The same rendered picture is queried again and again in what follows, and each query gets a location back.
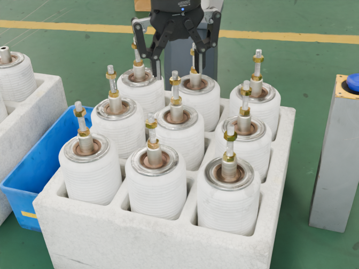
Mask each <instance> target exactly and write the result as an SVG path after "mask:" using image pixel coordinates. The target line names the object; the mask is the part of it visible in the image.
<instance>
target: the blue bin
mask: <svg viewBox="0 0 359 269"><path fill-rule="evenodd" d="M82 107H84V108H85V109H86V114H85V115H84V120H85V124H86V126H87V127H88V128H89V129H90V128H91V127H92V120H91V113H92V111H93V109H94V107H87V106H82ZM74 109H75V105H72V106H69V107H68V108H67V109H66V110H65V112H64V113H63V114H62V115H61V116H60V118H58V119H57V120H56V121H55V123H54V124H53V125H52V126H51V128H50V129H49V130H48V131H47V132H46V133H45V134H44V135H43V136H42V138H41V139H40V140H39V141H38V142H37V143H36V144H35V145H34V146H33V147H32V149H31V150H30V151H29V152H28V153H27V154H26V155H25V156H24V157H23V159H22V160H21V161H20V162H19V163H18V164H17V165H16V166H15V167H14V169H13V170H12V171H11V172H10V173H9V174H8V175H7V176H6V177H5V179H4V180H3V181H2V182H1V184H0V188H1V191H2V192H3V193H4V194H5V195H6V197H7V199H8V201H9V203H10V206H11V208H12V210H13V212H14V214H15V216H16V218H17V221H18V223H19V225H20V226H21V227H22V228H25V229H29V230H33V231H37V232H42V230H41V227H40V224H39V222H38V219H37V216H36V213H35V210H34V207H33V201H34V200H35V199H36V197H37V196H38V195H39V193H40V192H41V191H42V190H43V189H44V187H45V186H46V184H47V183H48V182H49V180H50V179H51V178H52V177H53V175H54V174H55V173H56V172H57V170H58V169H59V168H60V162H59V153H60V151H61V149H62V147H63V146H64V144H65V143H67V142H68V141H69V140H70V139H72V138H74V137H76V136H77V134H78V131H77V130H78V129H79V128H80V126H79V121H78V118H77V117H75V115H74V112H73V110H74Z"/></svg>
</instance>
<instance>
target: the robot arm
mask: <svg viewBox="0 0 359 269"><path fill-rule="evenodd" d="M204 17H205V20H206V22H207V23H208V24H207V33H206V38H205V39H203V40H202V39H201V37H200V35H199V34H198V32H197V30H196V28H197V27H198V26H199V24H200V22H201V21H202V19H203V18H204ZM220 23H221V13H220V11H219V10H218V9H217V8H216V7H214V6H212V7H211V8H209V0H151V12H150V14H149V17H146V18H142V19H138V18H137V17H133V18H132V19H131V25H132V29H133V33H134V38H135V42H136V47H137V51H138V53H139V55H140V57H141V58H142V59H145V58H148V59H150V67H151V73H152V75H153V77H156V79H157V81H159V80H161V62H160V59H159V57H160V55H161V52H162V50H163V49H164V48H165V47H166V45H167V42H168V41H169V42H170V41H175V40H177V39H188V38H189V37H191V38H192V40H193V42H194V44H195V45H196V49H194V67H195V70H196V72H197V73H198V74H201V73H202V69H205V67H206V51H207V50H208V49H210V48H215V47H217V43H218V35H219V31H220ZM149 25H151V26H152V27H153V28H154V29H155V30H156V31H155V33H154V35H153V41H152V43H151V46H150V48H147V47H146V44H145V39H144V34H145V33H146V32H147V27H148V26H149Z"/></svg>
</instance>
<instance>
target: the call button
mask: <svg viewBox="0 0 359 269"><path fill-rule="evenodd" d="M346 83H347V84H348V87H349V88H350V89H352V90H354V91H358V92H359V74H351V75H349V76H348V77H347V80H346Z"/></svg>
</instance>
